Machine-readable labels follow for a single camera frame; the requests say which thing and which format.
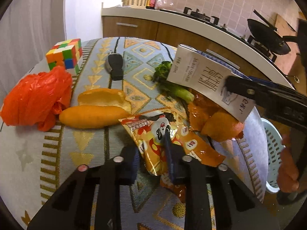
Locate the black wok pan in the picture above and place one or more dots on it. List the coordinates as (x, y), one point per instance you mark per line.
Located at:
(267, 35)

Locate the white milk carton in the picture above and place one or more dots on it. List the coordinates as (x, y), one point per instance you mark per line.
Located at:
(207, 75)

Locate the black car key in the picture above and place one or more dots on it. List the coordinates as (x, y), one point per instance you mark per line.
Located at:
(115, 66)

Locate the light blue trash basket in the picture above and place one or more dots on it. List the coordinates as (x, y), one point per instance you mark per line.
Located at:
(274, 148)

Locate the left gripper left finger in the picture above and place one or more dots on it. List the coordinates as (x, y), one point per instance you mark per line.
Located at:
(130, 165)

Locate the black gas stove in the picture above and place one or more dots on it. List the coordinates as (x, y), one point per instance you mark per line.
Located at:
(214, 22)

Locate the person right hand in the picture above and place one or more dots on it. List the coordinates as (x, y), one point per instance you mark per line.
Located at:
(288, 173)

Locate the rubiks cube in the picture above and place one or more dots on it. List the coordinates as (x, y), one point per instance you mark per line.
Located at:
(67, 54)

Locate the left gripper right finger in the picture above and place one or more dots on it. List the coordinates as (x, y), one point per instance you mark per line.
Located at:
(174, 154)

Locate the orange snack wrapper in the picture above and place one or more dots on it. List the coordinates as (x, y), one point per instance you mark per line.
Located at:
(153, 130)

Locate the patterned tablecloth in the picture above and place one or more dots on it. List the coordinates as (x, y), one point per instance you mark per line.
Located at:
(34, 163)

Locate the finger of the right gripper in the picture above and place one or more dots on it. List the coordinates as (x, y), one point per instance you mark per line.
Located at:
(266, 93)

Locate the red plastic bag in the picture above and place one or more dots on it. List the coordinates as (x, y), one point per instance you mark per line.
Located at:
(38, 99)

